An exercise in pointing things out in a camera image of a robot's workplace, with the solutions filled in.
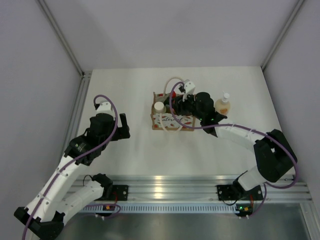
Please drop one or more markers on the left aluminium frame post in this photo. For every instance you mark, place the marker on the left aluminium frame post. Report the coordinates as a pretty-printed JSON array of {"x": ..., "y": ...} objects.
[{"x": 60, "y": 35}]

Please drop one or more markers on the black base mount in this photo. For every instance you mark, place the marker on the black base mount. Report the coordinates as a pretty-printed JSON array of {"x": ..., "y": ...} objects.
[
  {"x": 226, "y": 192},
  {"x": 119, "y": 193}
]

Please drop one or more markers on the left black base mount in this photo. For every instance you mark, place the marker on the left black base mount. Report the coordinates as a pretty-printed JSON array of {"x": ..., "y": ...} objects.
[{"x": 119, "y": 193}]

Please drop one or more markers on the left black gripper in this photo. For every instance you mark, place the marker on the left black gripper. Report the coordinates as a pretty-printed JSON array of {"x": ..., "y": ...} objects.
[{"x": 122, "y": 132}]

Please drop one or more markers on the watermelon print canvas bag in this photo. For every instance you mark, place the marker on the watermelon print canvas bag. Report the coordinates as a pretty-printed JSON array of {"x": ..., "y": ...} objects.
[{"x": 166, "y": 122}]

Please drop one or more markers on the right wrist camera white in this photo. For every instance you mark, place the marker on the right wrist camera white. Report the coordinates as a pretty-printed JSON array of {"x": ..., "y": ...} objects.
[{"x": 187, "y": 88}]

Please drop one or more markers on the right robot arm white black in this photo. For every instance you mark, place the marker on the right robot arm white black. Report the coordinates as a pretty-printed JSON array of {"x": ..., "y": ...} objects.
[{"x": 273, "y": 154}]

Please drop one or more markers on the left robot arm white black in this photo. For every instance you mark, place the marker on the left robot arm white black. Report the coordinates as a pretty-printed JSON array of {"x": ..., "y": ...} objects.
[{"x": 48, "y": 213}]

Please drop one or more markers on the aluminium frame post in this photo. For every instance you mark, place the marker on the aluminium frame post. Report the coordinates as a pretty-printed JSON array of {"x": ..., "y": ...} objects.
[
  {"x": 285, "y": 28},
  {"x": 60, "y": 35}
]

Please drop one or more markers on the slotted grey cable duct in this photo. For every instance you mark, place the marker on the slotted grey cable duct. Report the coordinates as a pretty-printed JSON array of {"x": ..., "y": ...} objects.
[{"x": 164, "y": 208}]

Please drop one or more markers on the right aluminium frame post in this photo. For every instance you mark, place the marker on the right aluminium frame post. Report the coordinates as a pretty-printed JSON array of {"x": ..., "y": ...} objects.
[{"x": 285, "y": 28}]

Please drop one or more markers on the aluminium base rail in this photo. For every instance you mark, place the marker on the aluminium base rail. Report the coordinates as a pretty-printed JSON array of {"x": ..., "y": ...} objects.
[{"x": 198, "y": 188}]

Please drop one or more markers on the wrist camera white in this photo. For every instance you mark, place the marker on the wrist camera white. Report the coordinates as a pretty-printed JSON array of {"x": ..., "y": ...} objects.
[
  {"x": 103, "y": 107},
  {"x": 187, "y": 88}
]

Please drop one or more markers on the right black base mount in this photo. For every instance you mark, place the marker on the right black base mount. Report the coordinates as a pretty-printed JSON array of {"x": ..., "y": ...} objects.
[{"x": 226, "y": 192}]

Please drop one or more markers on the cream pump soap bottle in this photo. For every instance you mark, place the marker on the cream pump soap bottle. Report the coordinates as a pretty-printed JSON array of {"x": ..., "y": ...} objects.
[{"x": 222, "y": 105}]

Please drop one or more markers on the green red-capped bottle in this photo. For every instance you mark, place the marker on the green red-capped bottle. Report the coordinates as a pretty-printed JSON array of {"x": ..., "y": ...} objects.
[{"x": 167, "y": 98}]

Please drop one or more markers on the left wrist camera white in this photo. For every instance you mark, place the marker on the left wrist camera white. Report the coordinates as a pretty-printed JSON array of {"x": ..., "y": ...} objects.
[{"x": 103, "y": 107}]

